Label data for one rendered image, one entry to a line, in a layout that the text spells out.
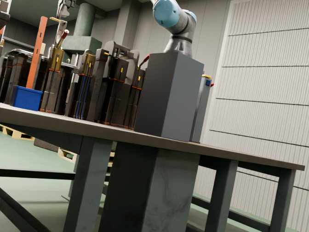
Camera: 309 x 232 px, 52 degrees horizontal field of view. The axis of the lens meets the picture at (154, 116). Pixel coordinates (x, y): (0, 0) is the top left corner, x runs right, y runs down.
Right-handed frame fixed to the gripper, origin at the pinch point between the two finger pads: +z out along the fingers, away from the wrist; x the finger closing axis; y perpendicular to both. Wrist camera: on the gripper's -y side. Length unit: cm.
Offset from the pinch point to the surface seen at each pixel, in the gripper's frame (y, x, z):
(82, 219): 1, -92, 90
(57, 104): 11, -2, 51
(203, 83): 92, -37, 16
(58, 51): -0.7, -20.1, 23.5
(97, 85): 24.0, -24.6, 35.8
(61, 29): -0.9, -16.8, 10.6
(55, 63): -0.7, -20.1, 30.2
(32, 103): -14, -49, 54
